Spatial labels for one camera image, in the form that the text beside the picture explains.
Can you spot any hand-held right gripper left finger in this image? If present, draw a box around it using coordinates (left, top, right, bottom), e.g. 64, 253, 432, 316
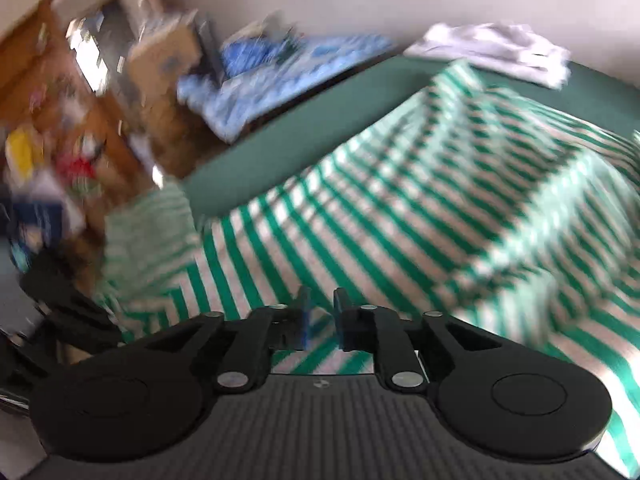
140, 285, 314, 395

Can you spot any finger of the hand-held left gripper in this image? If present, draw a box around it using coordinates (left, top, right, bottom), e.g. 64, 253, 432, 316
20, 249, 123, 358

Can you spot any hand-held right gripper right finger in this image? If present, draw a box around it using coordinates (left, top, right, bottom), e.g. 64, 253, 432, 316
332, 287, 507, 392

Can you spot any green white striped garment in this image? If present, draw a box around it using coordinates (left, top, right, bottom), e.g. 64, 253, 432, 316
95, 60, 640, 478

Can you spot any red object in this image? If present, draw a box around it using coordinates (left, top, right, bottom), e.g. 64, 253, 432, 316
56, 155, 98, 181

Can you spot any yellow object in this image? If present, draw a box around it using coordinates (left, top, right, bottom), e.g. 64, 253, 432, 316
5, 127, 38, 181

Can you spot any blue white patterned blanket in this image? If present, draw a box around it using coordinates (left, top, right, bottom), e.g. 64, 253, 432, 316
177, 32, 401, 143

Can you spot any cardboard box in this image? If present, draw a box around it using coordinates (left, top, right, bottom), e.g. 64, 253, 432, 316
127, 20, 201, 111

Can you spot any dark flat device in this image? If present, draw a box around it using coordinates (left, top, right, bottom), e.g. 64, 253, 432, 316
195, 17, 228, 86

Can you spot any white cloth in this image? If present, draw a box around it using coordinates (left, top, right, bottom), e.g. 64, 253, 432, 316
402, 21, 573, 90

